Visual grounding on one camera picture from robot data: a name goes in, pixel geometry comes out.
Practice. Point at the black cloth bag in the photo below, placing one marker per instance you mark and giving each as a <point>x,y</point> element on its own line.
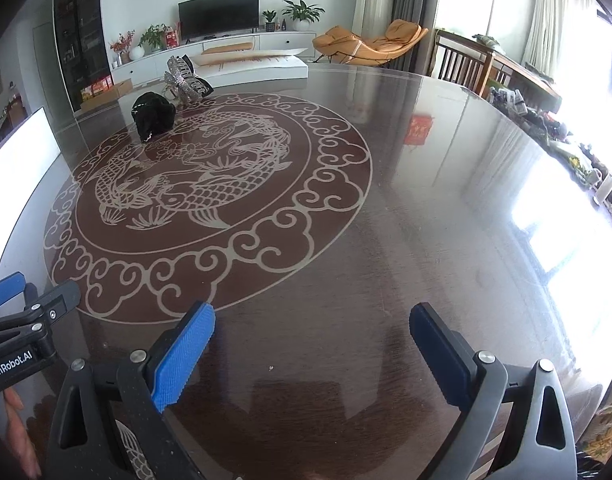
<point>153,112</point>

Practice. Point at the red flowers in vase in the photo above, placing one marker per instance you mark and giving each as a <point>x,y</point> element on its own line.
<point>122,42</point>

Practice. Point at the orange rocking chair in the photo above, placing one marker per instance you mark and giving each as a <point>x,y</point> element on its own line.
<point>371,45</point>

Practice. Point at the basket of small items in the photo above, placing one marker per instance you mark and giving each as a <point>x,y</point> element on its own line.
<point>511,100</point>

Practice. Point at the white bottle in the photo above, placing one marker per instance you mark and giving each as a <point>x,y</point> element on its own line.
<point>606,188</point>

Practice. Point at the white dining chair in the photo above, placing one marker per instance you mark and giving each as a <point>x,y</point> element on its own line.
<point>16,175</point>

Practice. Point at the black flat television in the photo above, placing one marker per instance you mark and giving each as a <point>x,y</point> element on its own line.
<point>218,12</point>

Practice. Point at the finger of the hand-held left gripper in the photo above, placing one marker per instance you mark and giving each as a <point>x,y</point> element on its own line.
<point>6,291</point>
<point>61,300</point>

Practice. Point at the cardboard box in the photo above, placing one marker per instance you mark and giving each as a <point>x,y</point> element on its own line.
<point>106,97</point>

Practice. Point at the white sheer curtain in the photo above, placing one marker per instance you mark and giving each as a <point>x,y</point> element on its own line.
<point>546,15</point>

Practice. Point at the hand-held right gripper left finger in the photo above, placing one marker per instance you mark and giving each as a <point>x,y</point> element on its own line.
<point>183,355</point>

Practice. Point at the red gift box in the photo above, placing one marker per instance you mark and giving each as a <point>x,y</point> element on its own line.
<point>172,35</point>

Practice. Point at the person's left hand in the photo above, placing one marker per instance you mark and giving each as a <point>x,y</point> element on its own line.
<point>21,425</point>

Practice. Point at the dark glass display cabinet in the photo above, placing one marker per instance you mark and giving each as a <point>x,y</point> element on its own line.
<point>81,35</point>

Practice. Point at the large potted green plant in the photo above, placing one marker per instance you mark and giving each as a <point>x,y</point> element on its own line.
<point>302,10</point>

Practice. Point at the brown wooden sideboard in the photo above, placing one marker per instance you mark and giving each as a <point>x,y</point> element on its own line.
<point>526,80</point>

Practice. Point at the white television cabinet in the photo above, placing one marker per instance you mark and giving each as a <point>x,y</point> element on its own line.
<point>286,40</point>

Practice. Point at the brown wooden chair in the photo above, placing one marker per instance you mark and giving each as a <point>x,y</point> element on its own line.
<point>461,62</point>

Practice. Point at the small potted plant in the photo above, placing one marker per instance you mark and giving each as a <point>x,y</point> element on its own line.
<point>269,17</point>

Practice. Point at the beige long board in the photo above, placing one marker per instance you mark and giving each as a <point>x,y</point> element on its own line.
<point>256,55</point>

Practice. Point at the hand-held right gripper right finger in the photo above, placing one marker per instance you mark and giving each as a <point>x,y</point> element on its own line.
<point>438,355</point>

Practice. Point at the bushy green potted plant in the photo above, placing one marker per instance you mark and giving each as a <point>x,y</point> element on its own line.
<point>153,35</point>

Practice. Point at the white round vase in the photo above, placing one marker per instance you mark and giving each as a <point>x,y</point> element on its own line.
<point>137,52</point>

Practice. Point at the wooden bench stool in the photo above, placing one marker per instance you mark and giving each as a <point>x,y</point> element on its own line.
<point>228,47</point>

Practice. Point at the black white striped hair bow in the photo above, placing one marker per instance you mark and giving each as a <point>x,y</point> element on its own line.
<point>202,88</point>

